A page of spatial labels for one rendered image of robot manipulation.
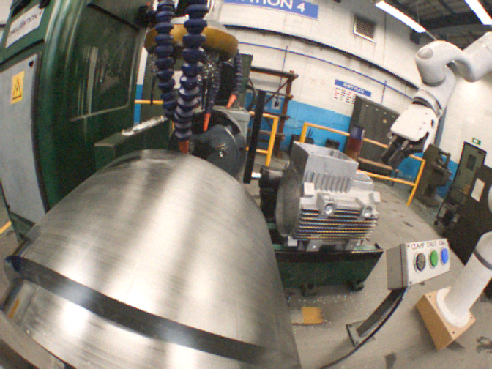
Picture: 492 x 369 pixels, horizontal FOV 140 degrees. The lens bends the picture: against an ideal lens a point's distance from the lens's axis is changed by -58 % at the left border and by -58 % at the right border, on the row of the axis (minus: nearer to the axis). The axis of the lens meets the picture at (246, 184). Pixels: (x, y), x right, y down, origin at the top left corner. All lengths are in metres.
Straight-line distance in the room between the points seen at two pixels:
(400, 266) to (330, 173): 0.23
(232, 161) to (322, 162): 0.32
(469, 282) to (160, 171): 0.74
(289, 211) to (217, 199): 0.42
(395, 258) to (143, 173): 0.35
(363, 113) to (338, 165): 5.33
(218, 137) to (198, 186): 0.49
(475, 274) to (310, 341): 0.50
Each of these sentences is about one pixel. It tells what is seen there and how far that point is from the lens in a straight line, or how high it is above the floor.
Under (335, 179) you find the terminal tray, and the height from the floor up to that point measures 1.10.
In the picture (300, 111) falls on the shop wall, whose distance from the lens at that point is 5.60.
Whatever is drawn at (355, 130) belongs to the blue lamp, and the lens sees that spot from 0.83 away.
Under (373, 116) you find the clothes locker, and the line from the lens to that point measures 5.89.
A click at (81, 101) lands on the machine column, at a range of 0.44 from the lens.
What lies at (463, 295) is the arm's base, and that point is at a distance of 0.73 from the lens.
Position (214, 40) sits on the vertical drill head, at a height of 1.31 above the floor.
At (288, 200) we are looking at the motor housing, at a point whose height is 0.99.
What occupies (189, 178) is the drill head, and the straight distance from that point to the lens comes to 0.16.
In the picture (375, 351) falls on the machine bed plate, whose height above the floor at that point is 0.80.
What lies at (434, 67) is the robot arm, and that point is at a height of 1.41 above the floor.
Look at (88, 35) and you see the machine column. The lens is 0.45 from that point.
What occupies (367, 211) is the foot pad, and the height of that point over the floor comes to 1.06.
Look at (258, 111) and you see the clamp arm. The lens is 0.54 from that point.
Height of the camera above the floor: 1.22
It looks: 23 degrees down
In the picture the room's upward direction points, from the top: 10 degrees clockwise
